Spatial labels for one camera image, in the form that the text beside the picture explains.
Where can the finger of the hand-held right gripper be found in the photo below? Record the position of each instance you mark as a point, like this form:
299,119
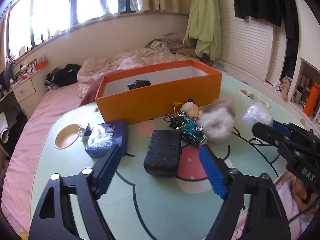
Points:
282,127
265,131

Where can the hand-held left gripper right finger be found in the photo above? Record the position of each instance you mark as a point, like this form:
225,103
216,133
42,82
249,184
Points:
213,172

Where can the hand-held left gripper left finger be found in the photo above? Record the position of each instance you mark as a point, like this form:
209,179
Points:
107,170

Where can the clear bubble wrap bundle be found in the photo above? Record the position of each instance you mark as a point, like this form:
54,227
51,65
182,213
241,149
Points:
257,112

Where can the blue tin box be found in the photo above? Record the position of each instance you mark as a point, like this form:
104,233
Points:
107,137

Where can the silver mirrored perfume bottle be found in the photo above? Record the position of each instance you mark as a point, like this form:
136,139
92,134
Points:
85,131

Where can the fluffy beige scrunchie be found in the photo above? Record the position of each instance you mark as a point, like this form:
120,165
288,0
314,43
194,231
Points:
217,125

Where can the green toy car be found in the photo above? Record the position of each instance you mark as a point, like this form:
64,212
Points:
190,127

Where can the black textured pouch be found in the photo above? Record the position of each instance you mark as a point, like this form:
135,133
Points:
162,152

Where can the orange cardboard box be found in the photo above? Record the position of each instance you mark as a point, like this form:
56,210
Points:
155,100

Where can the person's right hand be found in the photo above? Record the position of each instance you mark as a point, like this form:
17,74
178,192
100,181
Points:
300,192

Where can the pink fleece cloth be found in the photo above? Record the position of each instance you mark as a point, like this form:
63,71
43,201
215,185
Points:
283,195

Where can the orange bottle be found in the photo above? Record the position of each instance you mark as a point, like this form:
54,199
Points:
311,100

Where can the cream clothes heap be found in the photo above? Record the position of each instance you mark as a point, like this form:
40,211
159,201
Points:
285,85

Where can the green cartoon lap desk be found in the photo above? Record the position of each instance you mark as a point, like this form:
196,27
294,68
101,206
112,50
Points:
155,205

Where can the white louvered closet door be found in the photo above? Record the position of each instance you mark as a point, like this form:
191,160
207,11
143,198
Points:
250,50

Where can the pink bed sheet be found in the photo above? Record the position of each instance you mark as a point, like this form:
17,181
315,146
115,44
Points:
32,130

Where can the black lace cloth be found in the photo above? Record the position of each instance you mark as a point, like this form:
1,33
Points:
140,83

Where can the black clothes pile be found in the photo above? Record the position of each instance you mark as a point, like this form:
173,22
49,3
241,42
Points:
65,75

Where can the rolled white paper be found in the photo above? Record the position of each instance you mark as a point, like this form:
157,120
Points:
3,130

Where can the pink floral duvet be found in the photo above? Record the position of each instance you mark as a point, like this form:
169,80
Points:
130,60

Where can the white drawer cabinet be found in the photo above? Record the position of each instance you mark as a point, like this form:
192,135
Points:
23,90

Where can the small orange storage box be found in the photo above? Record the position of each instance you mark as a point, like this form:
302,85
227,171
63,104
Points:
41,65

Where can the black hanging garment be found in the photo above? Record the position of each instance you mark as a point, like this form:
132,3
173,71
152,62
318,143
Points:
262,2

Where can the light green hanging garment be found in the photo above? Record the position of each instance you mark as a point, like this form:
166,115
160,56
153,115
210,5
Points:
202,17

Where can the beige clothes pile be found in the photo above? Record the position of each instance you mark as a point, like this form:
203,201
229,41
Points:
172,40

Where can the black monitor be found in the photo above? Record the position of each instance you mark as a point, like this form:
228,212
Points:
7,76

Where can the round vanity mirror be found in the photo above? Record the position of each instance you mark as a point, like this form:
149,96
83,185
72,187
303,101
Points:
22,51

